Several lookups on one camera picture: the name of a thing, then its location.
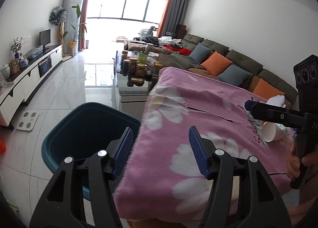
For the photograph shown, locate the white paper cup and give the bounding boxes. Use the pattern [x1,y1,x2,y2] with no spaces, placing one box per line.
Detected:
[261,122,292,142]

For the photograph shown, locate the teal plastic trash bin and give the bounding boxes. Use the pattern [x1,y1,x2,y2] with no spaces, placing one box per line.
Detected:
[42,102,141,193]

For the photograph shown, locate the right hand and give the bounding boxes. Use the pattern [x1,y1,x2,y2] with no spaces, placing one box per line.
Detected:
[286,144,318,179]

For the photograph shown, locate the orange cushion near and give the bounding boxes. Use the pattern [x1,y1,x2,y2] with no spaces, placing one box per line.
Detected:
[253,78,285,100]

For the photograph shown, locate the orange cushion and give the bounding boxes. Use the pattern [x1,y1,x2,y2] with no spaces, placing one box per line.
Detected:
[253,78,285,100]
[201,52,232,76]

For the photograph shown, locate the blue grey cushion near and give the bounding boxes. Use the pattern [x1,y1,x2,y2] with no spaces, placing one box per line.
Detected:
[217,65,250,87]

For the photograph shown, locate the blue grey cushion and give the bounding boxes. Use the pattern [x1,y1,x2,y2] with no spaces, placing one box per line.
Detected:
[217,65,250,87]
[189,43,211,64]

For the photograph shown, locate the white bathroom scale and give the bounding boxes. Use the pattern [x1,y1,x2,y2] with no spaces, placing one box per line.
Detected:
[16,111,39,131]

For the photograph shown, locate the pink floral blanket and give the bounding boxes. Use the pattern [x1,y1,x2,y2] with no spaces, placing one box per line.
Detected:
[114,67,291,223]

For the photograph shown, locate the orange cushion far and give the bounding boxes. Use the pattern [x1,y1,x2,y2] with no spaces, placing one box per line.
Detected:
[201,52,232,76]

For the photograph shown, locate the green sectional sofa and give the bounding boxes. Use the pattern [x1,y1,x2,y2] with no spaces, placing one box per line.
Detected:
[159,34,298,107]

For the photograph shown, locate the blue grey cushion far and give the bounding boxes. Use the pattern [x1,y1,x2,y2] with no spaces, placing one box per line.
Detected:
[189,43,211,64]

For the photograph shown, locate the white tv cabinet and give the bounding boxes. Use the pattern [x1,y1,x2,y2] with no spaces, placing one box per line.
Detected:
[1,45,63,131]

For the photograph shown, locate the glass coffee table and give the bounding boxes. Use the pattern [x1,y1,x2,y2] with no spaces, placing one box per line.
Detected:
[111,50,149,119]

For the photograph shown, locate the tall green potted plant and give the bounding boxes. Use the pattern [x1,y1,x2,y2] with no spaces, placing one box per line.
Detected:
[63,4,87,57]

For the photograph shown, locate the grey orange right curtain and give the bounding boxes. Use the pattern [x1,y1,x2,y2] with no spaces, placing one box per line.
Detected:
[157,0,189,38]

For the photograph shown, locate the grey orange curtain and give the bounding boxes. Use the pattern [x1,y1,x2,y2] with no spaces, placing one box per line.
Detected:
[157,0,189,38]
[74,0,94,51]

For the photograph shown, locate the small black monitor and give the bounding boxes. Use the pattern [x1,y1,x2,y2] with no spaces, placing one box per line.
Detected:
[39,29,51,51]

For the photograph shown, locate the white standing air conditioner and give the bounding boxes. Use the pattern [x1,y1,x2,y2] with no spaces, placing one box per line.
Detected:
[63,0,83,54]

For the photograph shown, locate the grey orange left curtain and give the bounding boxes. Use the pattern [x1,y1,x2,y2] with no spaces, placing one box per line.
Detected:
[74,0,94,51]

